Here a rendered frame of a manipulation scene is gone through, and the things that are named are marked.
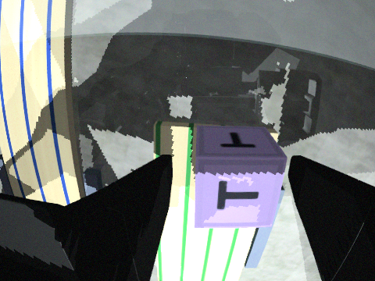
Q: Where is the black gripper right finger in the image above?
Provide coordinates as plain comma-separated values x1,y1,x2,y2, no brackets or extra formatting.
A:
288,155,375,281

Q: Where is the purple labelled cube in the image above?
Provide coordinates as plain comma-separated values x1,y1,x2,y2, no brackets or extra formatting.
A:
195,126,288,229

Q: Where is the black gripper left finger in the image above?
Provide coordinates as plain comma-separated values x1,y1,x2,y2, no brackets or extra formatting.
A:
0,155,173,281

